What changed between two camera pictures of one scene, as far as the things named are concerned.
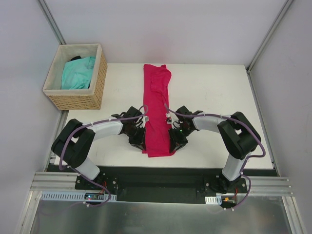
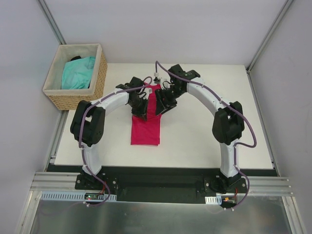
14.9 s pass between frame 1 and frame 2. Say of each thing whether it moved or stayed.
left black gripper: moved
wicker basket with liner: stayed
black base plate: stayed
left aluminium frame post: stayed
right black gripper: moved
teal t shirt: stayed
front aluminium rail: stayed
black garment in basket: stayed
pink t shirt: moved
